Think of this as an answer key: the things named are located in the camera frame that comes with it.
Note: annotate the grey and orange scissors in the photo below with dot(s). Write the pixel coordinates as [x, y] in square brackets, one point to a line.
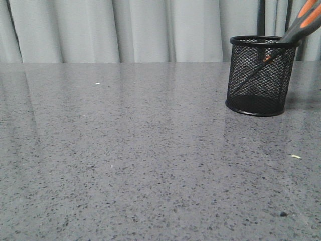
[307, 21]

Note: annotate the black mesh pen bucket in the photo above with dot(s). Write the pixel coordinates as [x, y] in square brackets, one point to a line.
[260, 73]

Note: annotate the grey curtain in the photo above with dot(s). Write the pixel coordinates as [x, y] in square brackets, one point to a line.
[135, 31]

